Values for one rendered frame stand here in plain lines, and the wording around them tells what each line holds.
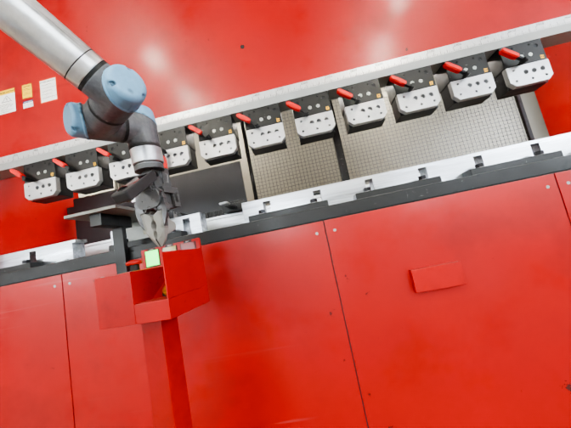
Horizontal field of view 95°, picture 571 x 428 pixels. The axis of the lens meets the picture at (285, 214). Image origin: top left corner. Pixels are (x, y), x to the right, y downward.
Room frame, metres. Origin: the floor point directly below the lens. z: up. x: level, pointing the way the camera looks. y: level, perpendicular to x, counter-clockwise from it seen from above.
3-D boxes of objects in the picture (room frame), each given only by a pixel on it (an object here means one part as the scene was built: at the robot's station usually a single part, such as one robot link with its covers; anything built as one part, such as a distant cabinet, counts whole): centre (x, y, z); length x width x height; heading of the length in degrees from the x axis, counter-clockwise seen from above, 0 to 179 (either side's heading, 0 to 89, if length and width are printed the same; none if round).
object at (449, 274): (0.84, -0.42, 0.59); 0.15 x 0.02 x 0.07; 85
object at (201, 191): (1.61, 0.78, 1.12); 1.13 x 0.02 x 0.44; 85
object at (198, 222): (1.08, 0.53, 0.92); 0.39 x 0.06 x 0.10; 85
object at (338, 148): (1.75, -0.45, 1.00); 0.05 x 0.05 x 2.00; 85
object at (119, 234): (0.90, 0.60, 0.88); 0.14 x 0.04 x 0.22; 175
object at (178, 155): (1.07, 0.41, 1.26); 0.15 x 0.09 x 0.17; 85
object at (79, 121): (0.55, 0.37, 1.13); 0.11 x 0.11 x 0.08; 53
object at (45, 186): (1.12, 1.01, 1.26); 0.15 x 0.09 x 0.17; 85
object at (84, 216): (0.94, 0.60, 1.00); 0.26 x 0.18 x 0.01; 175
